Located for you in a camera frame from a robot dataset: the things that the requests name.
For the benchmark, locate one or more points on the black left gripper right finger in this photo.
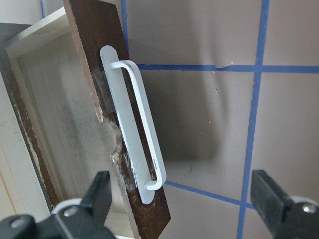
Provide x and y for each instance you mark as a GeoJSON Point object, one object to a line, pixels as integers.
{"type": "Point", "coordinates": [285, 216]}

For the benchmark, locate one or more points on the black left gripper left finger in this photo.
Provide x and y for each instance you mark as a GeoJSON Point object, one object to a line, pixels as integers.
{"type": "Point", "coordinates": [72, 219]}

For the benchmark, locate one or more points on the cream cabinet box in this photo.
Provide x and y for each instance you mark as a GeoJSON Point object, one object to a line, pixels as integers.
{"type": "Point", "coordinates": [21, 191]}

